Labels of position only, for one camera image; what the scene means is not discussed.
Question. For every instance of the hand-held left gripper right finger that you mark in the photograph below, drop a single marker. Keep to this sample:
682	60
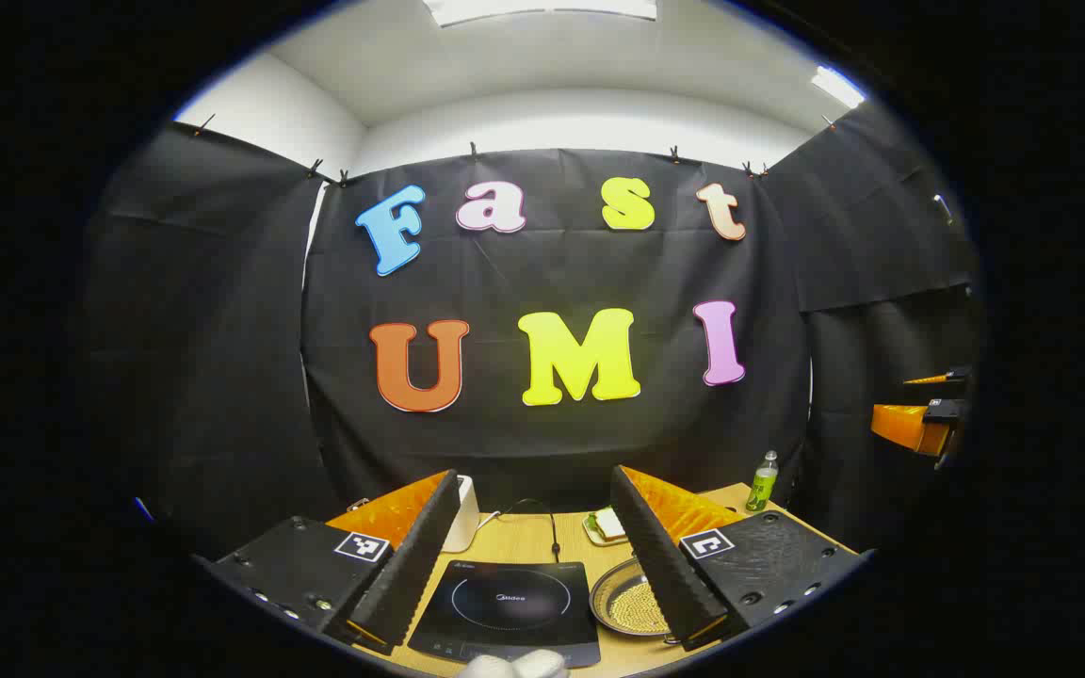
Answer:
660	565

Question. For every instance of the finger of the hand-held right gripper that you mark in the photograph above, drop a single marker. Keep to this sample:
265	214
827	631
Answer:
900	426
952	375

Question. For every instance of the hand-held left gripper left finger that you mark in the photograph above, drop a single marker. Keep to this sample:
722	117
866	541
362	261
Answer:
411	565

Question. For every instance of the heap of yellow soybeans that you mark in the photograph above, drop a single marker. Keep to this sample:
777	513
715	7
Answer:
641	610

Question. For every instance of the black induction cooktop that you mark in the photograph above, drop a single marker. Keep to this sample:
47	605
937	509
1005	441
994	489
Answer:
505	612

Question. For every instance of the sandwich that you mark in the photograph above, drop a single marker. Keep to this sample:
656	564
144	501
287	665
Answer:
610	524

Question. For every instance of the white toaster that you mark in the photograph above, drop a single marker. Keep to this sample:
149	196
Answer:
463	513

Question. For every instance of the white rectangular plate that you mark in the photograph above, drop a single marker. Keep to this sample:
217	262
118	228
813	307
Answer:
591	533

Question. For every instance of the green tea bottle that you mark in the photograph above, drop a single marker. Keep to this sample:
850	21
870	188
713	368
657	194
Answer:
762	485

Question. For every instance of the dark metal stand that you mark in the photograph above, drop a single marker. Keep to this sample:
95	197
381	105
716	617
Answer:
942	207

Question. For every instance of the small ceiling light panel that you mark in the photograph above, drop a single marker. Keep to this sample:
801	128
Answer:
836	87

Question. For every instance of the large ceiling light panel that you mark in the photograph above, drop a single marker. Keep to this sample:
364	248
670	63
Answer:
542	9

